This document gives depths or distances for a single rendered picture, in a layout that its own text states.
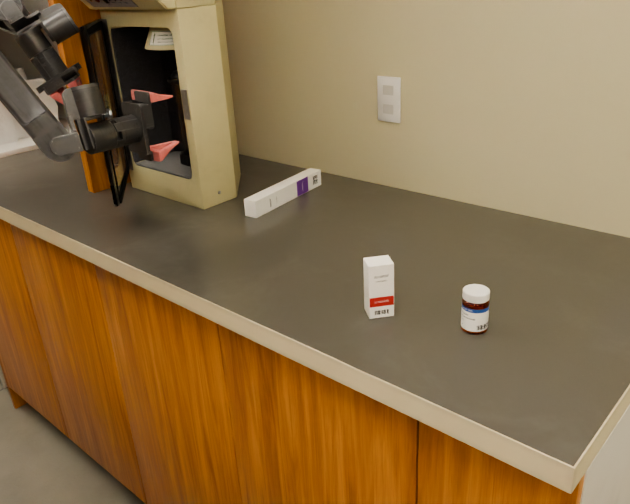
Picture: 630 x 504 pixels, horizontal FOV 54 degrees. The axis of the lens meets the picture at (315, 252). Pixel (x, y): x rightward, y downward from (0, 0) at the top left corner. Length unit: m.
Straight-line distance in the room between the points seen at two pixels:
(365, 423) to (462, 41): 0.89
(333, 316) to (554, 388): 0.37
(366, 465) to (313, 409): 0.13
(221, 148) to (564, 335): 0.94
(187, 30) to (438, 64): 0.58
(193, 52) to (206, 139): 0.20
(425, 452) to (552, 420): 0.21
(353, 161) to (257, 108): 0.39
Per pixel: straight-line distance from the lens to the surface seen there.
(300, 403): 1.12
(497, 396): 0.89
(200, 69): 1.53
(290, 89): 1.87
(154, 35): 1.62
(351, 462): 1.11
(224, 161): 1.60
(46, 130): 1.25
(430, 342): 0.99
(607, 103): 1.41
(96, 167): 1.83
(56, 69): 1.54
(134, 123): 1.30
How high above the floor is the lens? 1.48
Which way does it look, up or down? 25 degrees down
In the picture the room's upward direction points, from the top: 3 degrees counter-clockwise
